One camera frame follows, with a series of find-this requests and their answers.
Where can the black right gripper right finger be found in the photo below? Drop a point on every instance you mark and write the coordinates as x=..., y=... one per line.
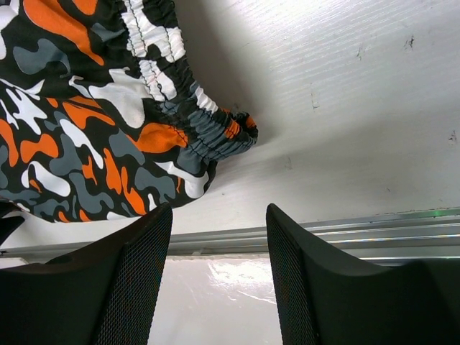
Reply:
x=327, y=296

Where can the aluminium table edge rail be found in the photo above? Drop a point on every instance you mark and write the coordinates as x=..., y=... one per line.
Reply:
x=388, y=239

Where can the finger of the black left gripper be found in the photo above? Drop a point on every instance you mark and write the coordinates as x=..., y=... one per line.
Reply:
x=9, y=223

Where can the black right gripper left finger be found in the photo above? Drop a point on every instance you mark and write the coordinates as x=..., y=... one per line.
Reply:
x=102, y=293

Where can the orange camouflage shorts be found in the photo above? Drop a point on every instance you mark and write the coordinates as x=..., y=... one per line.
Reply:
x=101, y=117

